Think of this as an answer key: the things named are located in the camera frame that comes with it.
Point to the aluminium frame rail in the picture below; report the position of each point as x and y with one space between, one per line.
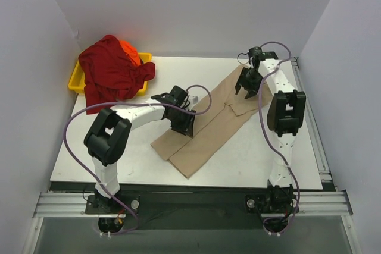
311 204

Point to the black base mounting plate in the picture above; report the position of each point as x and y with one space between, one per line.
194 208

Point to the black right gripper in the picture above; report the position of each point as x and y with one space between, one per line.
250 82

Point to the orange t shirt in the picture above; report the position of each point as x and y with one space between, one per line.
131 52

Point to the beige t shirt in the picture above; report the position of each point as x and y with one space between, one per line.
228 113

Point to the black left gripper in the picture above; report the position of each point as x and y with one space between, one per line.
183 124

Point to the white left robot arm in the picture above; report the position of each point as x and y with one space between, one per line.
107 137

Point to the yellow plastic bin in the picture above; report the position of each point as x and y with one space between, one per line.
77 80

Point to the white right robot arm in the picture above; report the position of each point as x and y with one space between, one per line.
286 112

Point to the dark red t shirt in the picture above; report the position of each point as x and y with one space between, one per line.
109 74

